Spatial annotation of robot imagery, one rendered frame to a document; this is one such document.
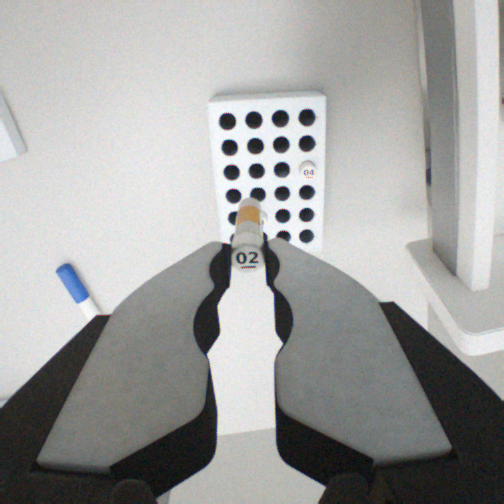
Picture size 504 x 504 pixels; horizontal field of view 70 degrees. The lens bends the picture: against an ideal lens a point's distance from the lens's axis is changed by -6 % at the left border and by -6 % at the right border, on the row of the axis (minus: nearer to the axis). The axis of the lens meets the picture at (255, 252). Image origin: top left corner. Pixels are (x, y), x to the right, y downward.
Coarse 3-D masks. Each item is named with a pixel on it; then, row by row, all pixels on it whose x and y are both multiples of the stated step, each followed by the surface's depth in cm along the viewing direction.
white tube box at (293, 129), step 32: (224, 96) 29; (256, 96) 28; (288, 96) 27; (320, 96) 26; (224, 128) 28; (256, 128) 27; (288, 128) 27; (320, 128) 27; (224, 160) 28; (256, 160) 28; (288, 160) 28; (320, 160) 28; (224, 192) 30; (256, 192) 32; (288, 192) 31; (320, 192) 30; (224, 224) 31; (288, 224) 31; (320, 224) 31
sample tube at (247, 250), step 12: (240, 204) 17; (252, 204) 16; (240, 216) 15; (252, 216) 15; (240, 228) 14; (252, 228) 14; (240, 240) 13; (252, 240) 13; (240, 252) 13; (252, 252) 13; (240, 264) 13; (252, 264) 13
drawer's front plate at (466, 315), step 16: (496, 240) 27; (416, 256) 27; (432, 256) 27; (496, 256) 25; (416, 272) 27; (432, 272) 25; (448, 272) 25; (496, 272) 24; (432, 288) 24; (448, 288) 24; (464, 288) 23; (496, 288) 22; (432, 304) 25; (448, 304) 22; (464, 304) 22; (480, 304) 22; (496, 304) 21; (448, 320) 22; (464, 320) 21; (480, 320) 21; (496, 320) 20; (464, 336) 20; (480, 336) 20; (496, 336) 20; (464, 352) 21; (480, 352) 20
